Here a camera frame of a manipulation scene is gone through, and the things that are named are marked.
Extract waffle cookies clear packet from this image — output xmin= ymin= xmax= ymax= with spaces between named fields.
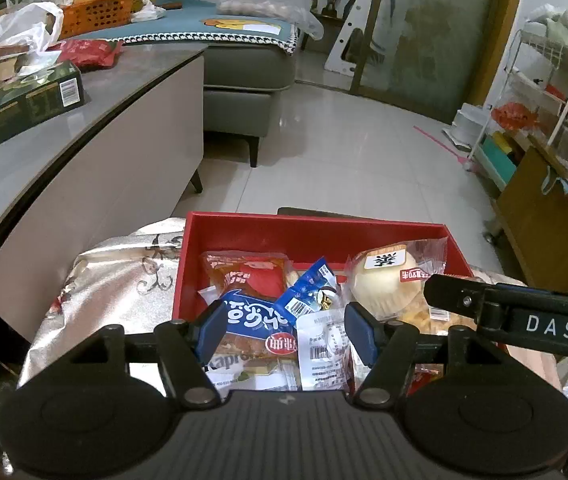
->
xmin=398 ymin=296 xmax=476 ymax=336

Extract Kaprons wafer packet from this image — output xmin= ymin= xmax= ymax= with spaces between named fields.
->
xmin=205 ymin=353 xmax=300 ymax=396

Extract white snack packet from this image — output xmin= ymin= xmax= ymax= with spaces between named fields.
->
xmin=296 ymin=309 xmax=352 ymax=391

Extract round white bun packet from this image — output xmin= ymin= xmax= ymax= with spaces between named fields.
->
xmin=345 ymin=236 xmax=449 ymax=320

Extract small blue candy packet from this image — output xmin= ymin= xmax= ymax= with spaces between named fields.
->
xmin=273 ymin=257 xmax=342 ymax=327

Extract red blue cake packet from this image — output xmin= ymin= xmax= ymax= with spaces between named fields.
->
xmin=200 ymin=250 xmax=297 ymax=361

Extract wooden cabinet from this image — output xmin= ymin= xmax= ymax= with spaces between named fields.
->
xmin=492 ymin=138 xmax=568 ymax=292

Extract floral tablecloth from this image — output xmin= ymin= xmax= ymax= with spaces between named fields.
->
xmin=16 ymin=216 xmax=565 ymax=401

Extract pink fly swatter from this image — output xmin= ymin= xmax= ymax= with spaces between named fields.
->
xmin=413 ymin=126 xmax=475 ymax=172

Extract red cardboard box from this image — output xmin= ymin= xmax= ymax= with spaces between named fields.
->
xmin=172 ymin=211 xmax=472 ymax=321

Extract white stacked containers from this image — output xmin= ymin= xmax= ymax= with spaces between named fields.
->
xmin=449 ymin=103 xmax=488 ymax=153

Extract red paper decoration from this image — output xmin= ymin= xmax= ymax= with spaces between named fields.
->
xmin=491 ymin=102 xmax=538 ymax=131

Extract grey coffee table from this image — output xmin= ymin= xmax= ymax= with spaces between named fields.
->
xmin=0 ymin=44 xmax=205 ymax=341

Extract grey sofa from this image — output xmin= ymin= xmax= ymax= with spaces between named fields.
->
xmin=204 ymin=42 xmax=296 ymax=168

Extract dark green box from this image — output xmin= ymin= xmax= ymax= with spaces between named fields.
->
xmin=0 ymin=61 xmax=84 ymax=144

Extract white pegboard panel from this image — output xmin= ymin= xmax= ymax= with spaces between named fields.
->
xmin=324 ymin=0 xmax=399 ymax=77

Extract dark wooden chair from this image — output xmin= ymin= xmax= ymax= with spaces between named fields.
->
xmin=300 ymin=0 xmax=356 ymax=54

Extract red packet on table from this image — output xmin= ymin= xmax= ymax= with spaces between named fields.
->
xmin=49 ymin=39 xmax=122 ymax=73

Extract teal sofa blanket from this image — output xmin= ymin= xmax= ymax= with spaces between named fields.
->
xmin=77 ymin=0 xmax=298 ymax=55

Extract orange plastic basket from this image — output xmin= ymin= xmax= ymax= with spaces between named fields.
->
xmin=60 ymin=0 xmax=133 ymax=40

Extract white plastic bag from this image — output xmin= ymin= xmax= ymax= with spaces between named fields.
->
xmin=0 ymin=2 xmax=64 ymax=81

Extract white wire rack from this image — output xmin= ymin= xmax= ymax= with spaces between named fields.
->
xmin=468 ymin=29 xmax=568 ymax=191

